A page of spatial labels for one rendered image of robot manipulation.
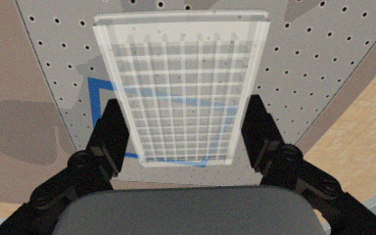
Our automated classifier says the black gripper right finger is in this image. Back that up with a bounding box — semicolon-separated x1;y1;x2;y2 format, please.
241;95;376;235

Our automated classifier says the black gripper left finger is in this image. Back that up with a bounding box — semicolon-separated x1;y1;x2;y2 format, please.
0;99;129;235

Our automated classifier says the blue tape outline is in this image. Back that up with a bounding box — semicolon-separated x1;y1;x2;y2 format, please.
87;77;138;159

